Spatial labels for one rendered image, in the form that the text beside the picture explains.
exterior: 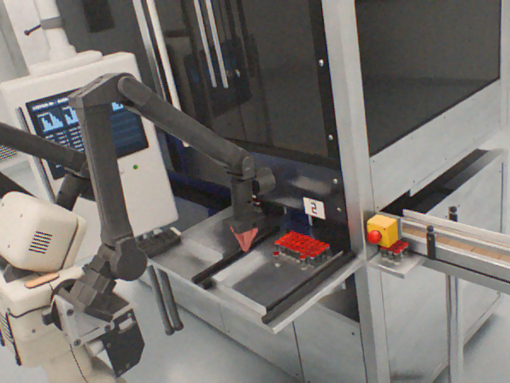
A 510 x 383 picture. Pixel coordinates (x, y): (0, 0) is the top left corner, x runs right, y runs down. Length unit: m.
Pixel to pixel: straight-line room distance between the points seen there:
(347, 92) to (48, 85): 1.12
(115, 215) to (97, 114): 0.22
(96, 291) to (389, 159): 0.95
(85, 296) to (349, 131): 0.82
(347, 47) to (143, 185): 1.14
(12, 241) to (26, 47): 5.12
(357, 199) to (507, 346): 1.36
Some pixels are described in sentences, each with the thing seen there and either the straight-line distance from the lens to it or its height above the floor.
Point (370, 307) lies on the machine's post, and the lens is 1.76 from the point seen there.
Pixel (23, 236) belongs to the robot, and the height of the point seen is 1.34.
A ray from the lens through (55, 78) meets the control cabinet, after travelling 2.04.
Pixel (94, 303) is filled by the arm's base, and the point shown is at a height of 1.20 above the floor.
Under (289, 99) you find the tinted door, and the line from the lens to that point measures 1.60.
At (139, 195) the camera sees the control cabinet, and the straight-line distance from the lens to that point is 2.20.
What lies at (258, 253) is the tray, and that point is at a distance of 1.74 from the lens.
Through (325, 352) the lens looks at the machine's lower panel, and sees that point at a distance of 2.10.
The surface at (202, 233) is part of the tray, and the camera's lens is 1.97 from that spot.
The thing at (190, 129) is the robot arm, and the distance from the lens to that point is 1.21.
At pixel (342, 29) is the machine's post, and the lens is 1.39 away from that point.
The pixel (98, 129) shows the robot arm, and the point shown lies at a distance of 1.10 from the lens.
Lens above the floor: 1.79
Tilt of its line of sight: 24 degrees down
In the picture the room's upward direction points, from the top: 11 degrees counter-clockwise
